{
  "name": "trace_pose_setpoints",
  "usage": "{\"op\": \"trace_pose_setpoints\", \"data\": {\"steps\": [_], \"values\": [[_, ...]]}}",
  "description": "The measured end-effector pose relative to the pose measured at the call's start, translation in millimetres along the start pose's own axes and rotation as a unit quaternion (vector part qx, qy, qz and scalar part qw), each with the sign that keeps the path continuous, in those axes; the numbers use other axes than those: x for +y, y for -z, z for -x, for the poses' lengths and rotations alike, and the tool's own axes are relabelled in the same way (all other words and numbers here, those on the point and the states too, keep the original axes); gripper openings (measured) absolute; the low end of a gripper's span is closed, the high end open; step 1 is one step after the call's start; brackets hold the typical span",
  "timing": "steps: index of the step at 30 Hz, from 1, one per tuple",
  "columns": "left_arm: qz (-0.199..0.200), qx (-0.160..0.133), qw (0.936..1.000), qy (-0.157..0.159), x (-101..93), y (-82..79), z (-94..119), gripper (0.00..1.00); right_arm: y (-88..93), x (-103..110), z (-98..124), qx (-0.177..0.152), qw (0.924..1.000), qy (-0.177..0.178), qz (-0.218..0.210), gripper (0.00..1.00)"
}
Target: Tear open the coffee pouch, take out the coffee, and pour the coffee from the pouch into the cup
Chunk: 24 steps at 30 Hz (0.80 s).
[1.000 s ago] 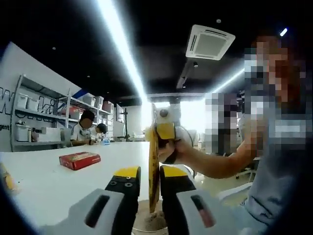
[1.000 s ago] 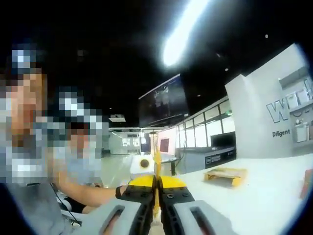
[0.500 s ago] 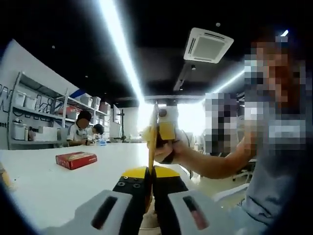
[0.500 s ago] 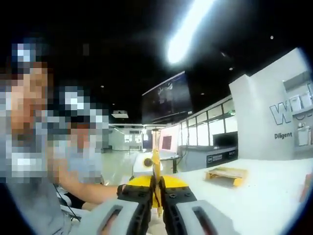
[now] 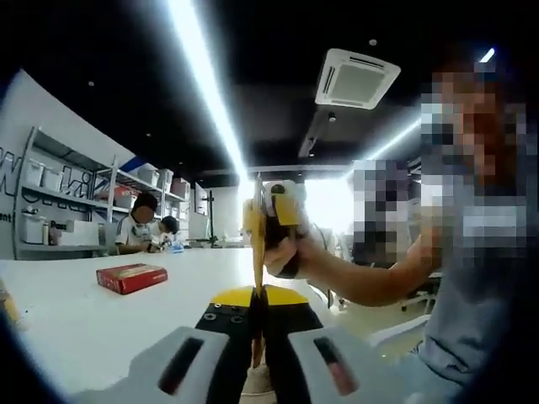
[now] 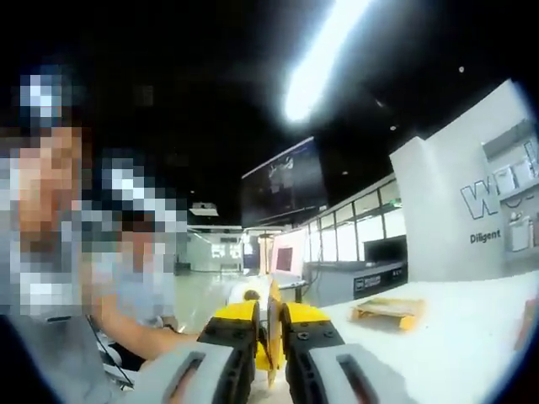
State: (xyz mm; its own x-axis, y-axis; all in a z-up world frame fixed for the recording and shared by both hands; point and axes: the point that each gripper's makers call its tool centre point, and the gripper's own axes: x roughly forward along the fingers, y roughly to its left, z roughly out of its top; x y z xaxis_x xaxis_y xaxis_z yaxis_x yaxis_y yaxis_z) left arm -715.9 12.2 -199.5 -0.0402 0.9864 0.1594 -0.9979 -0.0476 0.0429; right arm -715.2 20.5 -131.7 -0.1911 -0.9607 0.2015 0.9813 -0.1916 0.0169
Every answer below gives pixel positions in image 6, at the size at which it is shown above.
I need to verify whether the yellow pallet-shaped tray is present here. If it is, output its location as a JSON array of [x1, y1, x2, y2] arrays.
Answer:
[[351, 297, 426, 332]]

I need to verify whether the black counter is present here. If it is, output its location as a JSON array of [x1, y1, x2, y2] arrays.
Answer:
[[302, 259, 408, 308]]

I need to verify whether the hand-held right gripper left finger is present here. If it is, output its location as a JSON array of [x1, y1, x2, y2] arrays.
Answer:
[[134, 299, 262, 404]]

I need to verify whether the thin black cable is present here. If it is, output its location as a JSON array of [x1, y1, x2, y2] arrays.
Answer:
[[86, 315, 136, 382]]

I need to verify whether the red cardboard box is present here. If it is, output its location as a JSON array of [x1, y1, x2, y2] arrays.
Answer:
[[513, 297, 539, 351]]

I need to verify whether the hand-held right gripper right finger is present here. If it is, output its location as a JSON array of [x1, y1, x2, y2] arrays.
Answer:
[[280, 302, 412, 404]]

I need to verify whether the grey metal shelf rack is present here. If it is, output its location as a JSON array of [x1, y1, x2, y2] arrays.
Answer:
[[479, 120, 539, 253]]

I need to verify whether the dark ceiling screen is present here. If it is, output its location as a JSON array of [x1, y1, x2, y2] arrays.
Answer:
[[240, 136, 329, 228]]

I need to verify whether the yellow coffee pouch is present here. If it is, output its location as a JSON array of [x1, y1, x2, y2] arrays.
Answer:
[[255, 278, 288, 391]]

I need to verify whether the ceiling projector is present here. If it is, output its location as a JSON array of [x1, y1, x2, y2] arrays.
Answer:
[[188, 201, 220, 218]]

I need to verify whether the large white storage bin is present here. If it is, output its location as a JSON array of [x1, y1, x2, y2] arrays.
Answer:
[[507, 214, 535, 252]]

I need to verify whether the person in grey shirt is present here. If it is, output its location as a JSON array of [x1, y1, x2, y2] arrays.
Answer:
[[0, 311, 140, 404]]

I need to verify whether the black monitor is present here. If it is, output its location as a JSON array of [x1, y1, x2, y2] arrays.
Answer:
[[364, 237, 408, 264]]

